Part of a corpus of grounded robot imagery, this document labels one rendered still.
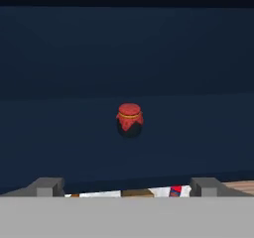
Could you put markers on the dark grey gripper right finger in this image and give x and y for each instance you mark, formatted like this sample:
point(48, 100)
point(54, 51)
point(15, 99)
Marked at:
point(206, 186)

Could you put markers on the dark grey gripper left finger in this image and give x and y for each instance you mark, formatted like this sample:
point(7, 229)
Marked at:
point(46, 186)

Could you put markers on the red cloth-topped jam jar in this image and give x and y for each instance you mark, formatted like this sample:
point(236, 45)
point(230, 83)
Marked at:
point(129, 118)

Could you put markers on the dark blue open cabinet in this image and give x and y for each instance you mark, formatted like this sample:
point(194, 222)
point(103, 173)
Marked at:
point(125, 57)

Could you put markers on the white red blue box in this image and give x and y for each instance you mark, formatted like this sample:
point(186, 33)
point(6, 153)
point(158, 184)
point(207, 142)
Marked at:
point(165, 191)

